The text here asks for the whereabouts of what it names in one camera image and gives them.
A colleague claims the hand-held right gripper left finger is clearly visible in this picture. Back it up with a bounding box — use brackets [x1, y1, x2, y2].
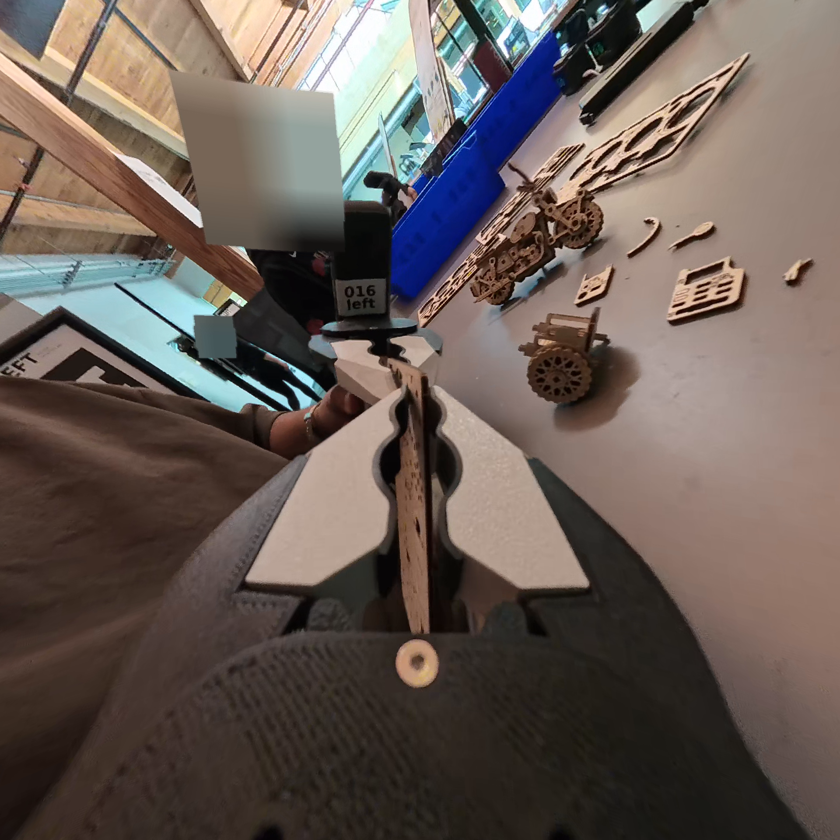
[243, 387, 410, 598]

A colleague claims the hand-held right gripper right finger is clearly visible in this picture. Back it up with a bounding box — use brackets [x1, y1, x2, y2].
[428, 388, 592, 598]

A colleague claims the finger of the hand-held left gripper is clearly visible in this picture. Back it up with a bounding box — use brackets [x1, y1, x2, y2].
[333, 343, 403, 404]
[395, 332, 443, 370]

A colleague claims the thin plywood parts sheet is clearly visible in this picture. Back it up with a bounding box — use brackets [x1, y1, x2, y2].
[383, 356, 435, 635]

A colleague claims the person's left hand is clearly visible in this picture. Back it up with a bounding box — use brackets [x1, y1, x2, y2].
[312, 385, 366, 441]

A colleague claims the long wooden puzzle sheet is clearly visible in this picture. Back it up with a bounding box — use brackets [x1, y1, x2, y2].
[416, 140, 585, 328]

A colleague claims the blue plastic bin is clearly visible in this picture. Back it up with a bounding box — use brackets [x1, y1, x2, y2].
[390, 29, 566, 300]

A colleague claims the wooden sidecar model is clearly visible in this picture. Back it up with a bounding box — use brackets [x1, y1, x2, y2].
[518, 306, 610, 405]

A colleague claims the wooden motorcycle model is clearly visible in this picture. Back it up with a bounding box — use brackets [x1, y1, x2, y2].
[469, 163, 605, 307]

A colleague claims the small square wooden piece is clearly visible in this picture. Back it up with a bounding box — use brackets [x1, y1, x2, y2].
[574, 263, 616, 308]

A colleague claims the white banner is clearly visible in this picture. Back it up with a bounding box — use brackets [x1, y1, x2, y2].
[406, 0, 455, 127]

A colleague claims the white paper label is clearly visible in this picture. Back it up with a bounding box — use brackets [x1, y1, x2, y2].
[114, 154, 205, 228]

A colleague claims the curved wooden piece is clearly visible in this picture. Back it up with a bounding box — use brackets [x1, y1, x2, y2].
[625, 216, 663, 259]

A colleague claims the wooden ceiling beam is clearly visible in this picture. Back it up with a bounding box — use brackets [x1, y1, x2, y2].
[0, 52, 265, 298]

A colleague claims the slotted wooden panel piece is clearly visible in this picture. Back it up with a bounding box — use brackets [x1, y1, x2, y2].
[665, 256, 746, 326]

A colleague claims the framed marker board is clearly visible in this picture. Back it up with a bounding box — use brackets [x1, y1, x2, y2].
[0, 306, 204, 400]

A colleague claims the spoon-shaped wooden piece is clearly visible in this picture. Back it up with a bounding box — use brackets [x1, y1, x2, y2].
[667, 220, 715, 252]

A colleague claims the wooden sheet with large cut-outs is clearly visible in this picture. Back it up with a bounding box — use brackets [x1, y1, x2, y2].
[570, 52, 751, 195]

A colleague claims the black flat device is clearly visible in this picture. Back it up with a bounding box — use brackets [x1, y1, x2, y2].
[577, 0, 714, 127]

